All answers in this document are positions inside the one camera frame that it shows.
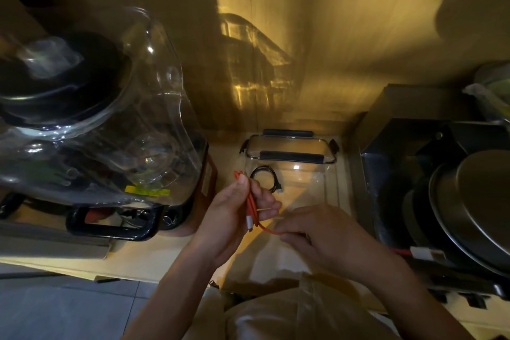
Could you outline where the red charging cable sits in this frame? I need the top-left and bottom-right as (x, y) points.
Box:
(233, 170), (445, 263)

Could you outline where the red and black blender base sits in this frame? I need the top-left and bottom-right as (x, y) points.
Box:
(159, 148), (218, 237)

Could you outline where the round steel pan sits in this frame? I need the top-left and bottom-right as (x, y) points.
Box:
(428, 148), (510, 280)

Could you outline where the beige shirt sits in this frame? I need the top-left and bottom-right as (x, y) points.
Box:
(194, 275), (401, 340)

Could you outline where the clear blender jar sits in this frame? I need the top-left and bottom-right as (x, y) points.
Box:
(0, 5), (209, 241)

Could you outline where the person's right forearm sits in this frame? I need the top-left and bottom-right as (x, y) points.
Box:
(367, 257), (477, 340)

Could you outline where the black blender lid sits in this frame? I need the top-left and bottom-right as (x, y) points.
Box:
(0, 31), (133, 130)

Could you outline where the coiled black cable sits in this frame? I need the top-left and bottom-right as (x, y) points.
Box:
(250, 165), (284, 194)

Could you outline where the clear container with black clips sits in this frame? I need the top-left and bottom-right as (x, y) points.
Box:
(238, 129), (350, 241)

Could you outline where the person's right hand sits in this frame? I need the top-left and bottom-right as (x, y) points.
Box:
(274, 204), (400, 285)

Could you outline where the steel dish rack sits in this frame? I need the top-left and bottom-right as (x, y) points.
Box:
(350, 84), (510, 309)

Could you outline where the clear plastic bag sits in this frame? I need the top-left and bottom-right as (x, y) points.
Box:
(461, 60), (510, 123)

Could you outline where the person's left hand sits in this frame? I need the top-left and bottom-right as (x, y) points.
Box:
(194, 173), (283, 269)

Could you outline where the dark round pot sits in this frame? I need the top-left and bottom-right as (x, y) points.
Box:
(402, 188), (439, 250)

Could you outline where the person's left forearm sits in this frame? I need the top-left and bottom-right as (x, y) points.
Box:
(123, 242), (228, 340)

